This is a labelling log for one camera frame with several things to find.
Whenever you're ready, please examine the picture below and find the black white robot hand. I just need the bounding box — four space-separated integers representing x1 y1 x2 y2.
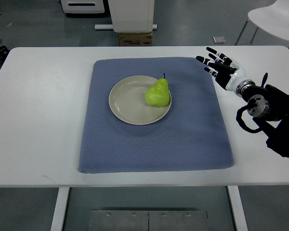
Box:
196 47 247 94

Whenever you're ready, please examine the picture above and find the cardboard box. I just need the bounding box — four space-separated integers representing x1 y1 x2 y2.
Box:
118 32 153 47

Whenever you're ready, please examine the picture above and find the small grey floor tile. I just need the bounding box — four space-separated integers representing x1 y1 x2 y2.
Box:
212 36 226 44

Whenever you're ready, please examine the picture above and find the beige round plate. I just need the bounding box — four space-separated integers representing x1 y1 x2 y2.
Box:
108 76 171 125

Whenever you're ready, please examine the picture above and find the left white table leg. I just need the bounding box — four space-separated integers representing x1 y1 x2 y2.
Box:
50 187 70 231

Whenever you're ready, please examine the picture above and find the white cabinet on stand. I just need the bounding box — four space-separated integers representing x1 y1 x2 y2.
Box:
94 0 158 33

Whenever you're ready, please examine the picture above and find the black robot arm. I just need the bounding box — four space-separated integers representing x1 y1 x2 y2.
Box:
236 74 289 158

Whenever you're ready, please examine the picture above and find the blue textured mat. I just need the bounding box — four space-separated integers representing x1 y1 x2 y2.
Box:
78 57 234 173

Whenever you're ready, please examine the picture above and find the green pear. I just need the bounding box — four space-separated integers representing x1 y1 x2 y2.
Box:
145 73 170 107

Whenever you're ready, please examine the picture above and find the white table leg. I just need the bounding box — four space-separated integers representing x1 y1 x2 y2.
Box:
50 187 70 231
227 186 248 231

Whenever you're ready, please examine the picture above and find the white chair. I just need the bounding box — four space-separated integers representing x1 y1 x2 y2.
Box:
235 0 289 49

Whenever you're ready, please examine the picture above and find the black cable loop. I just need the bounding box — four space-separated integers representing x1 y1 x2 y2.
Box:
236 105 264 134

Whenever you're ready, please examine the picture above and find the right white table leg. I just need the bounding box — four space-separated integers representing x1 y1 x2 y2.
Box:
227 186 248 231

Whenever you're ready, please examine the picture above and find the white appliance with slot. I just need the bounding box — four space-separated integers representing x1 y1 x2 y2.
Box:
60 0 105 14

